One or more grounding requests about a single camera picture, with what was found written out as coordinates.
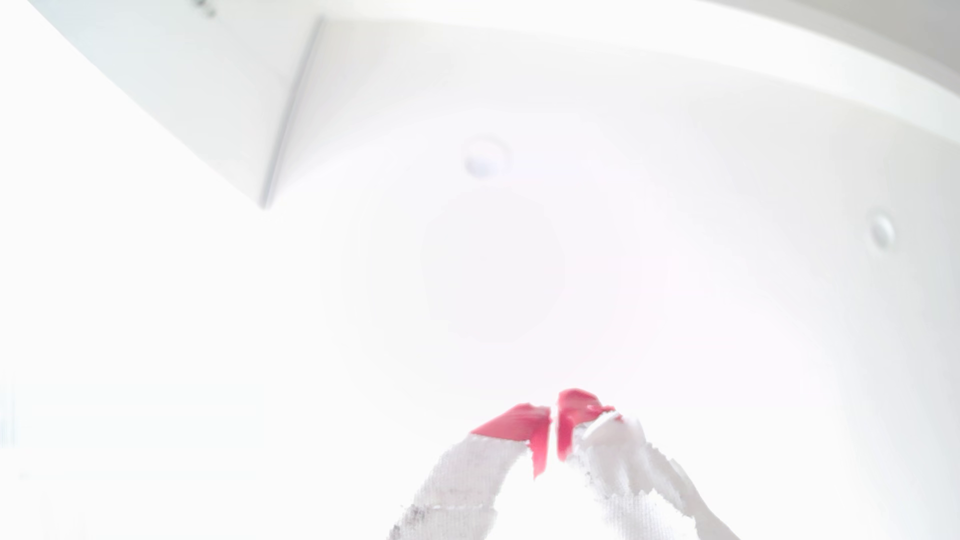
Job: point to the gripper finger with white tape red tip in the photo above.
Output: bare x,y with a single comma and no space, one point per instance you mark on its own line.
465,487
630,472

